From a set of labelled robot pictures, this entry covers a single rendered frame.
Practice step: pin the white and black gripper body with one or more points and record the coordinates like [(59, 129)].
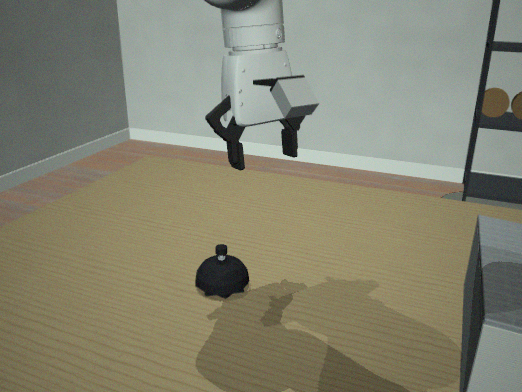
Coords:
[(258, 106)]

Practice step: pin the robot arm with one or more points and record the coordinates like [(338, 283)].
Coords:
[(292, 94)]

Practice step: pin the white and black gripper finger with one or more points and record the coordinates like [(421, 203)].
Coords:
[(231, 134), (289, 135)]

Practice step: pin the black desk bell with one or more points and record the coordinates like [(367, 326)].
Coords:
[(222, 274)]

